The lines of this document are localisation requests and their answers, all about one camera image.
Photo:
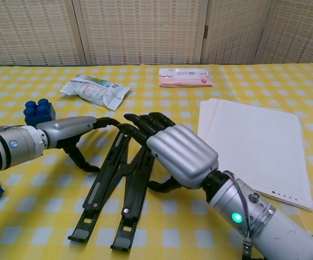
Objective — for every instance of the black grey right robot hand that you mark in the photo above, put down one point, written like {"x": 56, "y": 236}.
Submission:
{"x": 183, "y": 154}

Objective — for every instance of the black grey left robot hand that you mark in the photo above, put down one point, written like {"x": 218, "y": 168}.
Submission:
{"x": 64, "y": 130}

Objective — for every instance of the black folding laptop stand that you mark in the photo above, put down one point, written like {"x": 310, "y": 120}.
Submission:
{"x": 135, "y": 195}

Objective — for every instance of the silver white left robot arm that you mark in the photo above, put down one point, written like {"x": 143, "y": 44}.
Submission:
{"x": 7, "y": 149}

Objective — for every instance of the blue toy building block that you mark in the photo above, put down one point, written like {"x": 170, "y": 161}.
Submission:
{"x": 40, "y": 113}

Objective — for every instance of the white printed snack packet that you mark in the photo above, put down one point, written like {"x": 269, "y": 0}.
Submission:
{"x": 97, "y": 92}

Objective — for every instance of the stack of lined paper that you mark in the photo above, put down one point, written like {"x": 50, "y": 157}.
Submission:
{"x": 254, "y": 140}

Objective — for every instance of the pink wet wipes pack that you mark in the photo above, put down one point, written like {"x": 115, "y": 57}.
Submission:
{"x": 183, "y": 77}

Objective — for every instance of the yellow white checkered tablecloth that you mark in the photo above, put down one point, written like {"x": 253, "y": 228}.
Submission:
{"x": 172, "y": 238}

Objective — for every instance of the beige woven folding screen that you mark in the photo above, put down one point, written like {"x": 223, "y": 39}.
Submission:
{"x": 145, "y": 32}

